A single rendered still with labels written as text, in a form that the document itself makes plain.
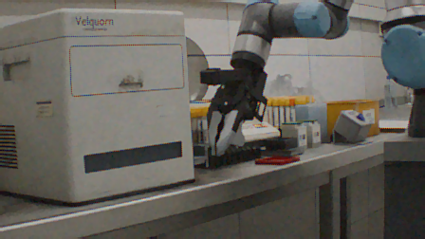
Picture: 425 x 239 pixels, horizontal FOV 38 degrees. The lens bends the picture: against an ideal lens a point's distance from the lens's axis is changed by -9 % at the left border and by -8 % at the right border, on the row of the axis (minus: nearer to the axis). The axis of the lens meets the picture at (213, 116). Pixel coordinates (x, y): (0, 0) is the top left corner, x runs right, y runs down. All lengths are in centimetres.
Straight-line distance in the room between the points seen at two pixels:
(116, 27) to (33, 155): 24
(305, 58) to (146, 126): 167
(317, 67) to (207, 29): 71
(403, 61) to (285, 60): 141
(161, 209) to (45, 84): 27
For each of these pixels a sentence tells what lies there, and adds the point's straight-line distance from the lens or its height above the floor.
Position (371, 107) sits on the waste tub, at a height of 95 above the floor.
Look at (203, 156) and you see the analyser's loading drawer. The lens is 121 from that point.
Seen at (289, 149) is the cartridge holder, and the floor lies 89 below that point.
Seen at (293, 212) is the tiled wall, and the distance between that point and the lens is 262.
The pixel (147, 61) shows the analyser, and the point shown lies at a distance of 109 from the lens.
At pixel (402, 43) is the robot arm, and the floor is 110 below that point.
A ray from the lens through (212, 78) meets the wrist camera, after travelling 125.
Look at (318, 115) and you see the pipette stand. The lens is 171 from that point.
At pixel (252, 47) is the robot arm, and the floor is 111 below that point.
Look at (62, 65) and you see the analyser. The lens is 98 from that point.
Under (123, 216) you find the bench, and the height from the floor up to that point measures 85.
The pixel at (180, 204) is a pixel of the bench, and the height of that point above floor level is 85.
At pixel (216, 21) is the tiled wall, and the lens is 224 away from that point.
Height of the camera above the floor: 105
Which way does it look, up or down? 3 degrees down
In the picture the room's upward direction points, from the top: 3 degrees counter-clockwise
